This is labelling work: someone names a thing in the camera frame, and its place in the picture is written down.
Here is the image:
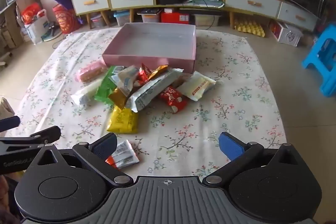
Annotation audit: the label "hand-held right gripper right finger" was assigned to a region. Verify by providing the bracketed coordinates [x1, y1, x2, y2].
[203, 132, 309, 186]

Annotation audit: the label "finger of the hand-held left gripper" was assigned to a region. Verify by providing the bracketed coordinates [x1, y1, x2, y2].
[0, 126, 61, 155]
[0, 116, 21, 132]

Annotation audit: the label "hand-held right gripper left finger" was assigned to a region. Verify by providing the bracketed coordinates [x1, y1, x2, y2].
[28, 132, 134, 186]

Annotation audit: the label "small white barcode packet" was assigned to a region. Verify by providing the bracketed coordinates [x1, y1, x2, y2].
[105, 139, 140, 169]

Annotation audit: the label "yellow snack packet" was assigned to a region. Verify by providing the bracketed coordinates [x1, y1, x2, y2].
[106, 105, 139, 135]

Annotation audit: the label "gold snack packet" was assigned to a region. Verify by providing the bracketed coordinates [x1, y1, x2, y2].
[108, 88, 130, 110]

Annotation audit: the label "green snack packet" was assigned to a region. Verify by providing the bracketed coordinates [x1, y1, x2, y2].
[94, 66, 124, 106]

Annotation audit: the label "white long snack packet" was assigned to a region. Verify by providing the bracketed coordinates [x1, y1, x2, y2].
[70, 79, 102, 107]

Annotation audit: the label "silver long snack packet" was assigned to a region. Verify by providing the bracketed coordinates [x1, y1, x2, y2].
[126, 68, 184, 113]

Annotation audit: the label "white blue bread packet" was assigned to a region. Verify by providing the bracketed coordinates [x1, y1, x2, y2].
[110, 66, 139, 97]

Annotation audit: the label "cream packet red label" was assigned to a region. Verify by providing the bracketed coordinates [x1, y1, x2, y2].
[176, 71, 217, 102]

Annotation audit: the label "pink snack packet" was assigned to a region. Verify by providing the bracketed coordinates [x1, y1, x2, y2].
[76, 60, 107, 83]

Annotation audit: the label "red snack packet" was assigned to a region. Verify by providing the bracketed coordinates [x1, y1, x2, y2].
[157, 85, 190, 114]

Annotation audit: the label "small red candy packet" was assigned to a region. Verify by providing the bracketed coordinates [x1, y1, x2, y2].
[136, 63, 151, 86]

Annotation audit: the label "orange candy packet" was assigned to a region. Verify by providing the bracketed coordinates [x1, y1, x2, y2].
[147, 64, 169, 81]

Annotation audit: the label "pink cardboard box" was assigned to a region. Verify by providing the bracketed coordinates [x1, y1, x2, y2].
[102, 22, 197, 75]

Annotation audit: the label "person's left forearm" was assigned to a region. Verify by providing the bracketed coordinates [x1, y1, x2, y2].
[0, 175, 16, 224]

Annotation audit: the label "floral tablecloth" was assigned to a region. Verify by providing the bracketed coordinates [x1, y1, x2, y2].
[4, 27, 288, 180]

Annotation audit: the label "white paper shopping bag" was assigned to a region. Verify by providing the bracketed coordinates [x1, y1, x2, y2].
[25, 10, 50, 45]

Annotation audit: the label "white round stand base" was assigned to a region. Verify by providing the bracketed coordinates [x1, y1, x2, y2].
[41, 21, 63, 42]

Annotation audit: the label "red plastic bag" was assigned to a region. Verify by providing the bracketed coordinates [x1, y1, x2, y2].
[21, 2, 44, 25]

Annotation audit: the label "red printed bag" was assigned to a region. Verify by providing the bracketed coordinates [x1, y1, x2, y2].
[52, 4, 80, 34]

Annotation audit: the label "blue plastic stool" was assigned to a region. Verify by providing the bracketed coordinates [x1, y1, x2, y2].
[301, 23, 336, 97]

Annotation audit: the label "yellow egg tray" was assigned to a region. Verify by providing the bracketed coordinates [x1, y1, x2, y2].
[234, 18, 265, 37]

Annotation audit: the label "small clear storage box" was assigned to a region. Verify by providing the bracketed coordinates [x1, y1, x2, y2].
[91, 13, 104, 28]

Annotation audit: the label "white patterned storage box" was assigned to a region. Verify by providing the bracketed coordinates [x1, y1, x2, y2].
[269, 20, 303, 47]

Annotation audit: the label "blue lid storage box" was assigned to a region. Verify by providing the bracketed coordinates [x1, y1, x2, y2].
[114, 11, 131, 27]

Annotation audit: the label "clear box beige contents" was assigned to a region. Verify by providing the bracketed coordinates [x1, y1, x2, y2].
[193, 13, 219, 26]

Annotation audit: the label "black lid storage box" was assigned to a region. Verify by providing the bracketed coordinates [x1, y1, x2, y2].
[137, 9, 161, 23]

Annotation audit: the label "red cardboard box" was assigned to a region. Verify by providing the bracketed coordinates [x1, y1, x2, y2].
[161, 11, 190, 25]

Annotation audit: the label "black floor cable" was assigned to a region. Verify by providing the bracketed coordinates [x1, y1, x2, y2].
[51, 32, 69, 49]

